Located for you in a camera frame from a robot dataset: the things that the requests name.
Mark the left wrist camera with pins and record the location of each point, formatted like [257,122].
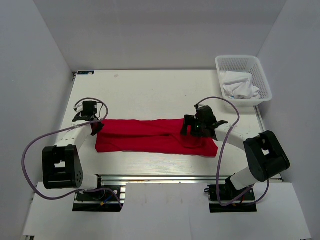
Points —
[78,108]

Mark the aluminium table rail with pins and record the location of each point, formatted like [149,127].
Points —
[159,178]

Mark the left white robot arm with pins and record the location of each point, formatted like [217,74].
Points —
[61,165]

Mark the white plastic basket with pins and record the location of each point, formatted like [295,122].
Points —
[244,64]

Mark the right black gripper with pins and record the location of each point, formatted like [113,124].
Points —
[190,120]

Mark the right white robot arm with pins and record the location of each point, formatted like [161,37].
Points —
[264,153]

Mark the white crumpled t shirt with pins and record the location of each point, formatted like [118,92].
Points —
[239,85]

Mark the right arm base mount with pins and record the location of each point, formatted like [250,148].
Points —
[243,204]

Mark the red t shirt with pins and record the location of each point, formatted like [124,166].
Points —
[152,136]

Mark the blue label sticker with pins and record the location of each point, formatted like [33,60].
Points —
[86,72]

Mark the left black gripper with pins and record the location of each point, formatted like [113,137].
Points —
[98,129]

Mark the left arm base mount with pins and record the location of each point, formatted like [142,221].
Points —
[102,201]

